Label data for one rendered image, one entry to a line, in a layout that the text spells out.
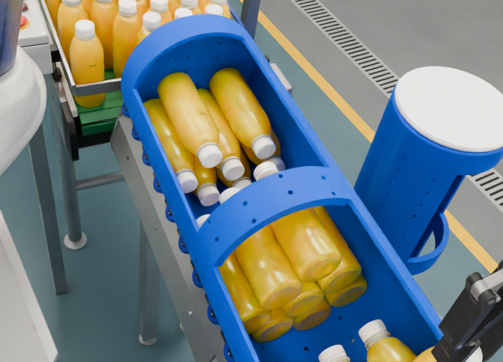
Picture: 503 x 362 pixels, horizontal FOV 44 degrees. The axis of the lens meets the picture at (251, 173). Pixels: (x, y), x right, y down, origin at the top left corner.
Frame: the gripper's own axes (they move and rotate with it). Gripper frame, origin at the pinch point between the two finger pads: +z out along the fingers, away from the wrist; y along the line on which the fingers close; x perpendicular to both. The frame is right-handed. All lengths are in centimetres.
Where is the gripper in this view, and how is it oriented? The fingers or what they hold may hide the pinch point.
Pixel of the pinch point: (472, 341)
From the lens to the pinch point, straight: 67.2
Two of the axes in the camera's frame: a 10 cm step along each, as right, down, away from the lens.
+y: 9.1, -2.1, 3.6
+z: -1.4, 6.6, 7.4
